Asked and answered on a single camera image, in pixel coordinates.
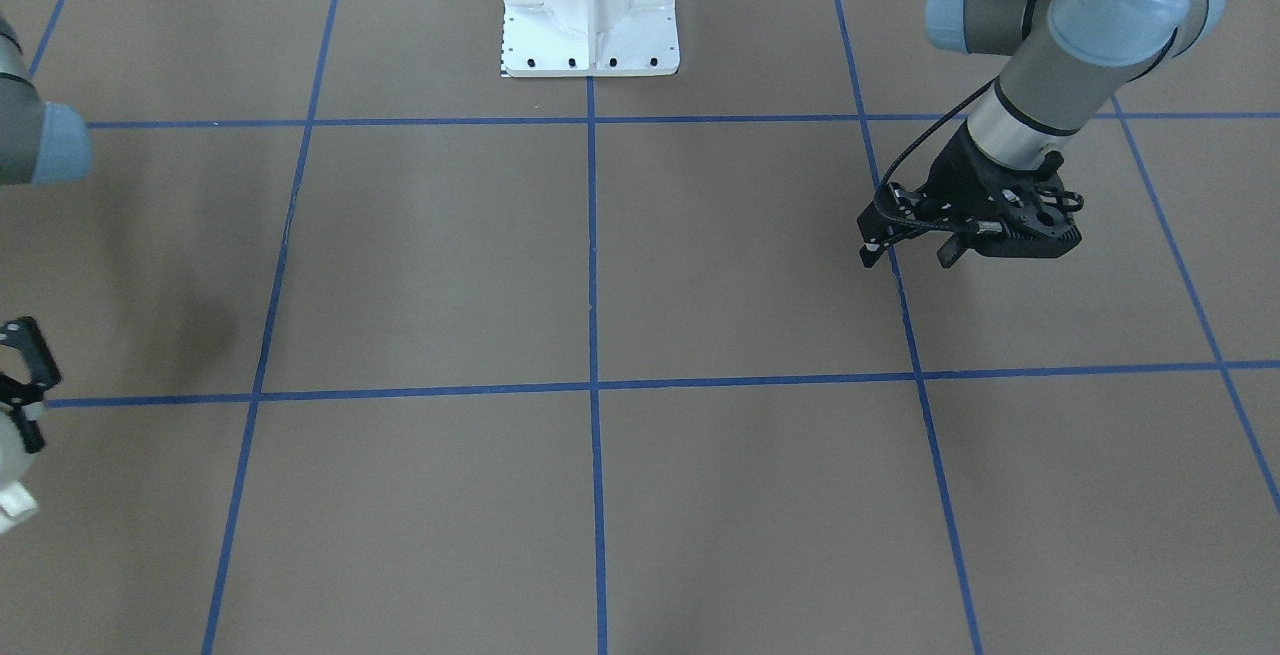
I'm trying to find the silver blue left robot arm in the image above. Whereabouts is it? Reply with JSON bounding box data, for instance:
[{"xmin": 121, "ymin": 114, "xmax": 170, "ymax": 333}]
[{"xmin": 858, "ymin": 0, "xmax": 1228, "ymax": 267}]

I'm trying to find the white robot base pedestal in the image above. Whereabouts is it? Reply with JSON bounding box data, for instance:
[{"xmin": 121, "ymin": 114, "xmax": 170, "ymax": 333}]
[{"xmin": 500, "ymin": 0, "xmax": 681, "ymax": 78}]

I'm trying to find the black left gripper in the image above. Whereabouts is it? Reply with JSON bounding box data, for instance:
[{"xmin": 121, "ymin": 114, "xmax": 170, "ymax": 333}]
[{"xmin": 858, "ymin": 125, "xmax": 1083, "ymax": 269}]

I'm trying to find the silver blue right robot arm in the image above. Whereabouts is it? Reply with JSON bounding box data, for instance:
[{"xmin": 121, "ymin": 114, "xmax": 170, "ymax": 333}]
[{"xmin": 1, "ymin": 18, "xmax": 93, "ymax": 455}]

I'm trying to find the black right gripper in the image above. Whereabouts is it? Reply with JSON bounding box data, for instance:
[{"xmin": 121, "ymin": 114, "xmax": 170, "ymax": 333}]
[{"xmin": 1, "ymin": 317, "xmax": 63, "ymax": 454}]

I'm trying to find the white mug with handle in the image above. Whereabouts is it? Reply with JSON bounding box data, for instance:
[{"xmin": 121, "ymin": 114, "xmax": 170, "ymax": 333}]
[{"xmin": 1, "ymin": 409, "xmax": 40, "ymax": 535}]

